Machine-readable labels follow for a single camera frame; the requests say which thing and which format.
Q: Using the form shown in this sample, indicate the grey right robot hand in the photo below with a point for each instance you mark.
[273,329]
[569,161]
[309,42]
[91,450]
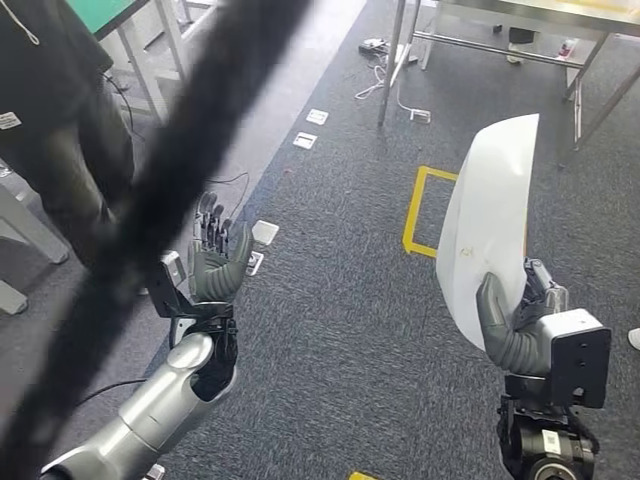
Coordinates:
[520,351]

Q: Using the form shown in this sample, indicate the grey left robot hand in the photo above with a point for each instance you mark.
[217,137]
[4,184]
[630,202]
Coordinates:
[215,278]

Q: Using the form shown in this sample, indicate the white curved plastic part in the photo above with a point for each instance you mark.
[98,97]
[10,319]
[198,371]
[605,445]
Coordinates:
[484,212]

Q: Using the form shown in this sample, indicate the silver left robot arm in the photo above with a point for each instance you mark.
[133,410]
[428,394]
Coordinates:
[160,411]

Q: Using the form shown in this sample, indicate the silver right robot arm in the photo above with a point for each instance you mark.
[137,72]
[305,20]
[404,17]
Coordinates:
[545,444]

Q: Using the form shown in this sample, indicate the steel workbench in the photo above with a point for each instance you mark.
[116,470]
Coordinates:
[525,10]

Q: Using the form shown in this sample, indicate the black padded pole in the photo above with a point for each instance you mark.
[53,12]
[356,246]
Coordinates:
[164,179]

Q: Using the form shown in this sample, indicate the white floor socket plate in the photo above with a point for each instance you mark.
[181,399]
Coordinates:
[317,116]
[305,140]

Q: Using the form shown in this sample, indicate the yellow floor tape square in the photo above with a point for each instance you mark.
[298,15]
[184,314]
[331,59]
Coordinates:
[362,476]
[412,212]

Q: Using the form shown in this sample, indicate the grey floor plate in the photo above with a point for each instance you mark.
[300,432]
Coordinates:
[155,473]

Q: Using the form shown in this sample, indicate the green top white table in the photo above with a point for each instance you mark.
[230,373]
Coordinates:
[150,79]

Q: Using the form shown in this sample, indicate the silver floor socket box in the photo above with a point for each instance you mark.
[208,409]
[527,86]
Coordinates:
[420,116]

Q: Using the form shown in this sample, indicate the white power strip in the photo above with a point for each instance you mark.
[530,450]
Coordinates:
[372,46]

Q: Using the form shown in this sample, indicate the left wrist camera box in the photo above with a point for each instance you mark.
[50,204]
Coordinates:
[167,291]

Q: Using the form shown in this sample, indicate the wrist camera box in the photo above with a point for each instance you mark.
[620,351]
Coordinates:
[580,358]
[167,291]

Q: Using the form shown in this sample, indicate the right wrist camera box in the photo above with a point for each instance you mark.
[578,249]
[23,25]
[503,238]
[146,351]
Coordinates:
[580,358]

